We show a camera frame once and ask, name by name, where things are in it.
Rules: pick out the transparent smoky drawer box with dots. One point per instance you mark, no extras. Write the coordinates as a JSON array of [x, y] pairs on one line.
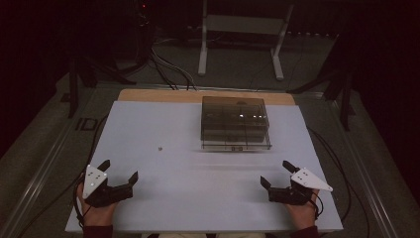
[[235, 123]]

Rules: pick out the aluminium floor rail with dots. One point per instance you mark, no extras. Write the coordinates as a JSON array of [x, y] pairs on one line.
[[39, 172], [366, 172]]

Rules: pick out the person's right hand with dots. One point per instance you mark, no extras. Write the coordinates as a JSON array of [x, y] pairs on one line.
[[302, 214]]

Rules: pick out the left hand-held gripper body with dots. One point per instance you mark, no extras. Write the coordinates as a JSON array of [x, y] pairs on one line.
[[99, 191]]

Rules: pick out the black tripod stand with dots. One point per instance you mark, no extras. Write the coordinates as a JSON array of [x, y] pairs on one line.
[[74, 89], [345, 95]]

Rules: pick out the person's left hand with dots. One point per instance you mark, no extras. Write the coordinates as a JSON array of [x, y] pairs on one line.
[[95, 214]]

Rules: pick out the white metal stand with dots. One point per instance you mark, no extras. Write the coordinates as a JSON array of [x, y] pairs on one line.
[[242, 24]]

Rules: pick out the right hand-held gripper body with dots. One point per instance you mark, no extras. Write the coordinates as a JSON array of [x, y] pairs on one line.
[[297, 188]]

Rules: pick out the black device with red light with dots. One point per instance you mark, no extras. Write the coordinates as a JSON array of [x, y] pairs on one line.
[[143, 29]]

